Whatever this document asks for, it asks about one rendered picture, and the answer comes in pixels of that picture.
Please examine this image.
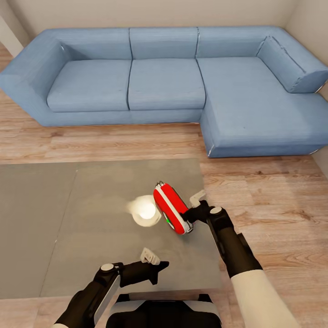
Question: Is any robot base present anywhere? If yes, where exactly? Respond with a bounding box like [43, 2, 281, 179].
[106, 293, 222, 328]

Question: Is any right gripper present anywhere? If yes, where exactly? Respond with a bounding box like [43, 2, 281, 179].
[179, 200, 209, 224]

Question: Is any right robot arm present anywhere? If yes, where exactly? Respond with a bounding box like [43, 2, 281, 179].
[179, 190, 302, 328]

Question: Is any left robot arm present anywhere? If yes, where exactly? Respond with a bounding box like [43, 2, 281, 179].
[51, 247, 169, 328]

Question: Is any radio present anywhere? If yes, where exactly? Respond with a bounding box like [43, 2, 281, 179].
[153, 181, 194, 235]

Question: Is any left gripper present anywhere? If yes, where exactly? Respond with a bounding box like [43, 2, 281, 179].
[132, 261, 169, 285]

